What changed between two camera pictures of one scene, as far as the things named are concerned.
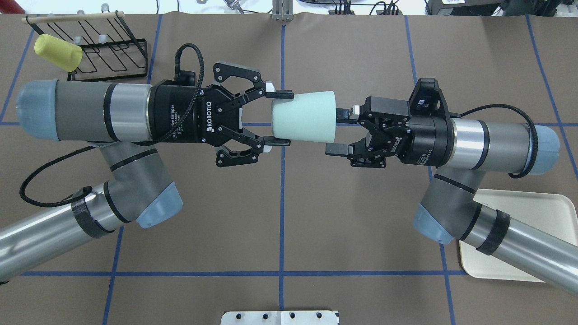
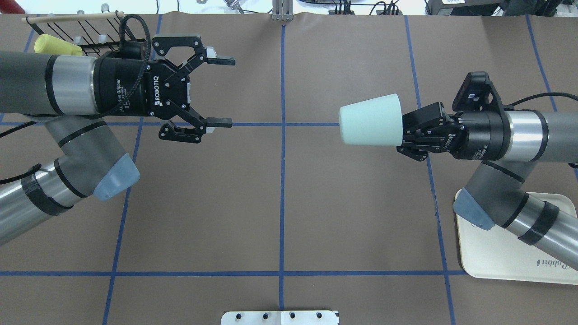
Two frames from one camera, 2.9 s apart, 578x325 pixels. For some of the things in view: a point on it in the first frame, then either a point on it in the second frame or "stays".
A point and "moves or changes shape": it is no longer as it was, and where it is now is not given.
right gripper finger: [376, 110] to [424, 121]
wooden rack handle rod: [45, 18] stays
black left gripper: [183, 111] to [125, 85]
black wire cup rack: [109, 49] stays
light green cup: [310, 116] moves or changes shape
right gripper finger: [360, 155] to [418, 150]
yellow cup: [62, 54] stays
